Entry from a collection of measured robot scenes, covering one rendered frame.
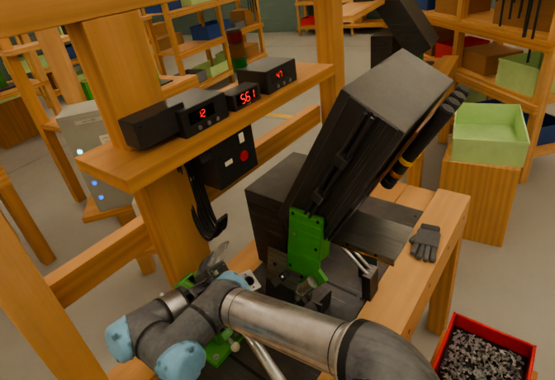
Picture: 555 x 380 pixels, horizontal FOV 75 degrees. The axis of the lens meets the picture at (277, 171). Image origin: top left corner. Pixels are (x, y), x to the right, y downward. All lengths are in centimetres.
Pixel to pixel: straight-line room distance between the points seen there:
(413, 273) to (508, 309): 127
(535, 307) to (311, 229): 184
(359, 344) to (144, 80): 76
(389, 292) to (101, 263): 91
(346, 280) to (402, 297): 19
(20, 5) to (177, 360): 69
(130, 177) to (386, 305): 89
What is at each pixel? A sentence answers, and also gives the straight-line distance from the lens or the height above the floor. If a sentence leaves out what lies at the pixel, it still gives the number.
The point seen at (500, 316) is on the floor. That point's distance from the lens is 256.
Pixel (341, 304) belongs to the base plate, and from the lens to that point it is 130.
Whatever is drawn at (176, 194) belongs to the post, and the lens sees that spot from 110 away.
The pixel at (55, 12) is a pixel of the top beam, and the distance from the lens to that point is 90.
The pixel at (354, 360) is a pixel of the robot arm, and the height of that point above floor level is 148.
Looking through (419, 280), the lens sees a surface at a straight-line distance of 139.
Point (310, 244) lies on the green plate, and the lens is 108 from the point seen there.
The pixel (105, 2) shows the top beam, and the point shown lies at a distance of 94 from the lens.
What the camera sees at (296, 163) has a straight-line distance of 136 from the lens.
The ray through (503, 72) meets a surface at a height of 84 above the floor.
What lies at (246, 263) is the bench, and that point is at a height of 88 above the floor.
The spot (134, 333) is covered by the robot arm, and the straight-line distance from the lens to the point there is 76.
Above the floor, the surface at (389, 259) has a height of 112.
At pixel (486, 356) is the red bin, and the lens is 128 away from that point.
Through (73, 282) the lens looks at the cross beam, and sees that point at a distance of 115.
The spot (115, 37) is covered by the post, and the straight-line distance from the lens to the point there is 95.
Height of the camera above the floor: 191
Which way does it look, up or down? 31 degrees down
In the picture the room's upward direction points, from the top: 9 degrees counter-clockwise
